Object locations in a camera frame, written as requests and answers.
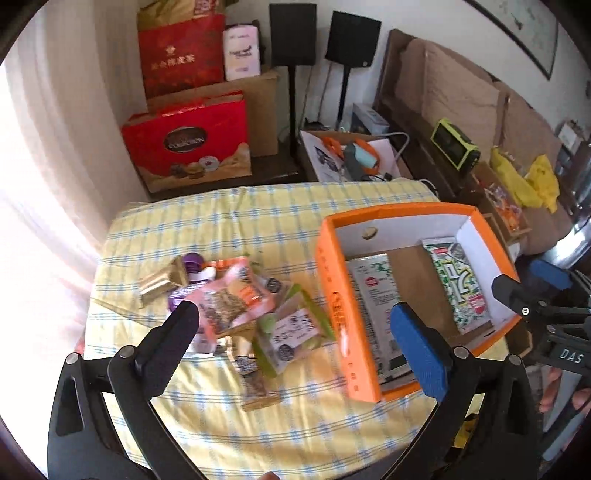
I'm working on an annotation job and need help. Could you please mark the green white seaweed snack packet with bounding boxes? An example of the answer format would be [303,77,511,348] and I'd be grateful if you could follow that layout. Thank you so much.
[422,237,491,334]

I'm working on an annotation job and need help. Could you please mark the gold snack bar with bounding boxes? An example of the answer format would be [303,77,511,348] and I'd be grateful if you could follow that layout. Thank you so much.
[138,256,189,308]

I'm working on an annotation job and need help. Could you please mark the purple spout drink pouch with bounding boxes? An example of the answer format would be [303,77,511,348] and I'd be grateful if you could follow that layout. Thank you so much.
[166,252,219,354]

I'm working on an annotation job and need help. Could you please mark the pink nut snack packet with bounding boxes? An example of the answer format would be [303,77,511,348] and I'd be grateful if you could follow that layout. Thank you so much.
[185,257,276,339]

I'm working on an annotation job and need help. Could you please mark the dark brown snack bar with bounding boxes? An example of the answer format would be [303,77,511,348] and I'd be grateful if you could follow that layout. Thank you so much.
[226,336,280,412]

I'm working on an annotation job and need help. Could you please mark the green label snack packet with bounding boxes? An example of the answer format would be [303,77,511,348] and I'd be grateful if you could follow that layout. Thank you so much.
[252,284,335,378]

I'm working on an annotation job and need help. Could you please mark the person's right hand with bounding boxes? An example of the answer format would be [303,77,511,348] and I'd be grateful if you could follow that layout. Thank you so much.
[537,366,591,416]

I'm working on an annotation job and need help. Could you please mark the person's left hand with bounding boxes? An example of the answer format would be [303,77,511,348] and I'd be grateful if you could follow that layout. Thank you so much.
[259,471,280,480]

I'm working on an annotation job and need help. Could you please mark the orange cardboard box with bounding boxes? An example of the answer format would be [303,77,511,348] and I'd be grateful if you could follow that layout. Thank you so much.
[315,203,520,403]

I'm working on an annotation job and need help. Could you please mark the cardboard tray of snacks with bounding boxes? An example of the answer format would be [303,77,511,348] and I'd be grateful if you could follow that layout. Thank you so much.
[472,163,531,244]

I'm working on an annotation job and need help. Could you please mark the yellow plastic bag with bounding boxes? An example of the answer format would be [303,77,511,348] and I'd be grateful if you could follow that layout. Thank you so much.
[489,147,560,214]

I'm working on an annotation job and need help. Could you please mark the yellow blue plaid cloth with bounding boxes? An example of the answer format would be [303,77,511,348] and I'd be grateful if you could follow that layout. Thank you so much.
[82,178,509,480]

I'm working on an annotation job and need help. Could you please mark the yellow green portable radio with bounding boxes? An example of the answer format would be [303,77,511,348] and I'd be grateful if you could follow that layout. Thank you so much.
[431,118,481,177]

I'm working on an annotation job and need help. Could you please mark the red collection gift box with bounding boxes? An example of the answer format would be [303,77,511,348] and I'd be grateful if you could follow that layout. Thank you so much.
[121,91,252,194]

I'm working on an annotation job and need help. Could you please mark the large brown cardboard box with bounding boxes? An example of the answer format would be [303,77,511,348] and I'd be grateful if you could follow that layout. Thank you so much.
[147,70,279,157]

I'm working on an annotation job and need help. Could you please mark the white sheer curtain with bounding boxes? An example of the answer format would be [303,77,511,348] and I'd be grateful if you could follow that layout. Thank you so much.
[0,0,150,259]

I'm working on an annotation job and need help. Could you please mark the red tea gift bag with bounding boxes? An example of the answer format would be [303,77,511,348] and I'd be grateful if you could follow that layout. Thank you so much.
[138,14,225,99]

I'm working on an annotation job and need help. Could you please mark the right black speaker on stand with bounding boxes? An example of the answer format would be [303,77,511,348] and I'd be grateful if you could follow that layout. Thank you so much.
[325,11,382,129]

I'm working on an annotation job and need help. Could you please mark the black speaker on stand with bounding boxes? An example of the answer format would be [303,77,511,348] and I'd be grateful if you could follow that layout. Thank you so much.
[270,3,318,177]
[325,11,382,129]

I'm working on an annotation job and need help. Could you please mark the pink white tissue pack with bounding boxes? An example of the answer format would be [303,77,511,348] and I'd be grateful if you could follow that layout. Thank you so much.
[223,25,260,81]

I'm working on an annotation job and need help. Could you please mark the gold brown paper bag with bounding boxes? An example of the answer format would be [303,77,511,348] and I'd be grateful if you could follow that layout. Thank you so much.
[137,0,225,31]

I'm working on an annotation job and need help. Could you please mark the left black speaker on stand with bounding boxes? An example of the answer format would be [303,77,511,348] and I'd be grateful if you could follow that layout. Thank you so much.
[270,3,318,177]

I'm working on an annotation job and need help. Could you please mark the white power adapter cable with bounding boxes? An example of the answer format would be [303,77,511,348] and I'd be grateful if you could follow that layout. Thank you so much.
[368,131,412,176]

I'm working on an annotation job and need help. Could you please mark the white paper bag orange handles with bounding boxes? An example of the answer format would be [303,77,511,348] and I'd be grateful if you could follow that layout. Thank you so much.
[300,131,402,183]

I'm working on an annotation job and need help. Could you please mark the framed wall painting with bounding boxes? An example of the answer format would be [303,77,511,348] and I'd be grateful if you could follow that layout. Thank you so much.
[467,0,559,80]

